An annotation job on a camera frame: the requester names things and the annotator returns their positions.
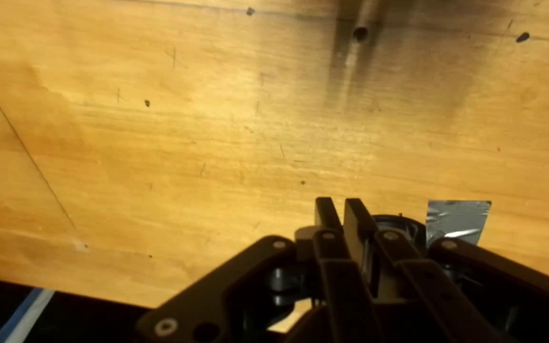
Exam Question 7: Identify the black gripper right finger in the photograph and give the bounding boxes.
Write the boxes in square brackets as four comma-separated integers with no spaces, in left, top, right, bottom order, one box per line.
[340,195,549,343]

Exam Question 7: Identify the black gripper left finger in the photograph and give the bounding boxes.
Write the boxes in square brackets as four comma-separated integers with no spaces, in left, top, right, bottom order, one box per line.
[133,193,386,343]

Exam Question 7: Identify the dark cup with orange band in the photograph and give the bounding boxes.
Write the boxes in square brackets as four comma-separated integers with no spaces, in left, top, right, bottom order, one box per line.
[367,213,428,247]

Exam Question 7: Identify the blue white strip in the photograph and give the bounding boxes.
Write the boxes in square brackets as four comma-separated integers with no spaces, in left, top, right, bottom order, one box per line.
[0,287,56,343]

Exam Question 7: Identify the large grey duct tape piece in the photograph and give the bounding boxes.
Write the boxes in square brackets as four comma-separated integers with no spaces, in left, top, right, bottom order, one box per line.
[424,197,493,247]

